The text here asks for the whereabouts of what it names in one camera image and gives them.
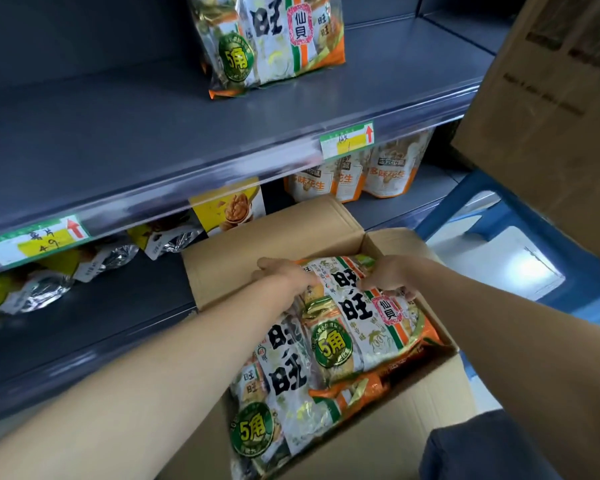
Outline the white orange nut pouch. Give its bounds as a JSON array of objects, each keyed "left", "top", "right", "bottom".
[
  {"left": 285, "top": 164, "right": 337, "bottom": 203},
  {"left": 362, "top": 128, "right": 435, "bottom": 199},
  {"left": 329, "top": 149, "right": 373, "bottom": 203}
]

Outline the dark grey metal shelf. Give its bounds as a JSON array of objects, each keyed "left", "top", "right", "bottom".
[
  {"left": 417, "top": 0, "right": 531, "bottom": 55},
  {"left": 0, "top": 0, "right": 496, "bottom": 425}
]

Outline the person's left forearm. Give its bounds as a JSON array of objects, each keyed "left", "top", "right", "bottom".
[{"left": 0, "top": 274, "right": 306, "bottom": 480}]

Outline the yellow clear snack packet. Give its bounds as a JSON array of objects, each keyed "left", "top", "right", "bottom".
[{"left": 0, "top": 264, "right": 76, "bottom": 315}]

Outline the person's blue trouser leg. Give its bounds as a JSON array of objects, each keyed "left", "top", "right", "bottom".
[{"left": 419, "top": 409, "right": 563, "bottom": 480}]

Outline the blue plastic stool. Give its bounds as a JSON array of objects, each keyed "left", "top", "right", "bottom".
[{"left": 415, "top": 169, "right": 600, "bottom": 325}]

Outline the plain brown cardboard box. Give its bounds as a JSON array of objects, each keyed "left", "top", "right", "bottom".
[{"left": 157, "top": 194, "right": 479, "bottom": 480}]

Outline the person's left hand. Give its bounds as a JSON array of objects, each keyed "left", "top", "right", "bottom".
[{"left": 252, "top": 257, "right": 321, "bottom": 301}]

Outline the person's right hand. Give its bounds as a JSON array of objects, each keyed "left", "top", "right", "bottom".
[{"left": 359, "top": 254, "right": 421, "bottom": 299}]

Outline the yellow green price label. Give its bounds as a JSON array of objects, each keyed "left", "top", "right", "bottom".
[
  {"left": 0, "top": 214, "right": 92, "bottom": 268},
  {"left": 319, "top": 120, "right": 376, "bottom": 161}
]

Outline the person's right forearm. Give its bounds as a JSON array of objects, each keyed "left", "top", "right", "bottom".
[{"left": 405, "top": 259, "right": 600, "bottom": 480}]

